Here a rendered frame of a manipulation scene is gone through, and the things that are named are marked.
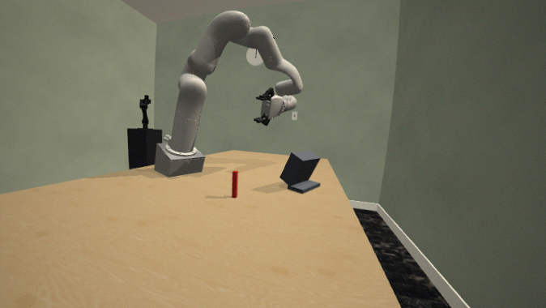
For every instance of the dark red peg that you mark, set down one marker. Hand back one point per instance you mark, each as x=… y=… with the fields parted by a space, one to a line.
x=234 y=184

